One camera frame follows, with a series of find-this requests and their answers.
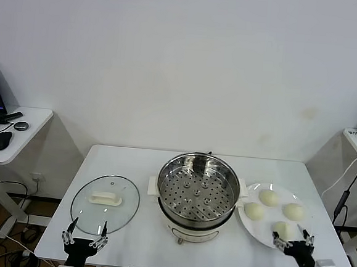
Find black round puck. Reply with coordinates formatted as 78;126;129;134
13;120;30;133

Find white steamed baozi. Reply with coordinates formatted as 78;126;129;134
258;188;280;208
243;201;266;223
271;220;296;242
281;202;306;222

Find black computer mouse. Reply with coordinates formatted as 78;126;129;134
0;131;14;152

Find black floor cable bundle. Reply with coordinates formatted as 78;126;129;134
0;215;49;267

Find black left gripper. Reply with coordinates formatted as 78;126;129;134
59;216;111;267

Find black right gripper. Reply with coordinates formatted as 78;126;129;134
269;221;319;267

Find white wall socket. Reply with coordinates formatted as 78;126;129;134
29;172;47;184

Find stainless steel steamer basket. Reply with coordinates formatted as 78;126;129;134
144;149;252;234

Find white round plate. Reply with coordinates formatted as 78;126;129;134
233;180;316;253

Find black stick device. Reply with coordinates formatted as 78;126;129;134
0;110;23;125

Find black cable with adapter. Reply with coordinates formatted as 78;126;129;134
332;154;357;229

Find black socket cable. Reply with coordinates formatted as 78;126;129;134
0;180;35;209

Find glass lid with white handle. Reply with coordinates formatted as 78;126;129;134
68;171;142;239

